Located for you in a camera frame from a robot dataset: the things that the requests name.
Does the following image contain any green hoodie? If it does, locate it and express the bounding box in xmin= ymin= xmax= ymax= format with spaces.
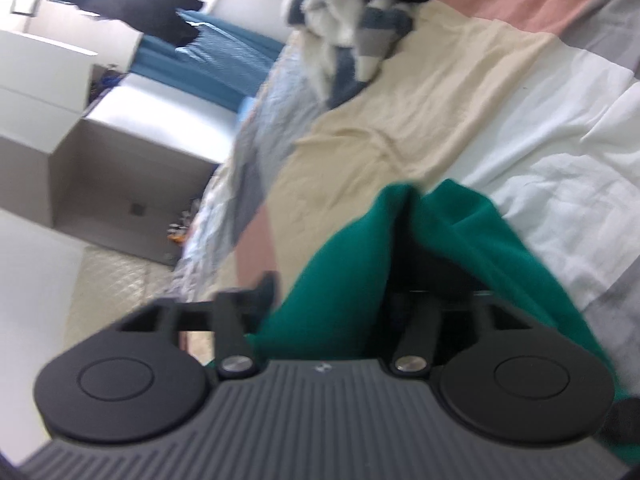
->
xmin=210 ymin=179 xmax=622 ymax=413

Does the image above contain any white bedside cabinet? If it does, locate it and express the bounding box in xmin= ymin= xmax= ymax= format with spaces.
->
xmin=0 ymin=72 xmax=236 ymax=267

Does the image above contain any blue window curtain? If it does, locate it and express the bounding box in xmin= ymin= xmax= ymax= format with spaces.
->
xmin=131 ymin=9 xmax=286 ymax=112

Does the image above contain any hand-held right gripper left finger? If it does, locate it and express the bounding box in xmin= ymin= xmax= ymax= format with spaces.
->
xmin=117 ymin=272 xmax=279 ymax=380

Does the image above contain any group of bedside bottles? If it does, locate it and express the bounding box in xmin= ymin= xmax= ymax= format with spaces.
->
xmin=166 ymin=199 xmax=202 ymax=247

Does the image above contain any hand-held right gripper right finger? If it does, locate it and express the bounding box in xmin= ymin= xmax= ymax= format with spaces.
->
xmin=387 ymin=287 xmax=535 ymax=377

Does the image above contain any white wall cabinet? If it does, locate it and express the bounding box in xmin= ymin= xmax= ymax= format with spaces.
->
xmin=0 ymin=29 xmax=142 ymax=157

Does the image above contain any cream quilted headboard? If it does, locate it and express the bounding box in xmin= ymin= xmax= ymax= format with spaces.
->
xmin=64 ymin=244 xmax=177 ymax=343

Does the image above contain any white and blue fleece garment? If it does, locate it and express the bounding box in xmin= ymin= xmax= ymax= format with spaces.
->
xmin=281 ymin=0 xmax=417 ymax=108

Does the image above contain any patchwork bed cover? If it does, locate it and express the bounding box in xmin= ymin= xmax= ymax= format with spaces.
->
xmin=172 ymin=0 xmax=640 ymax=361

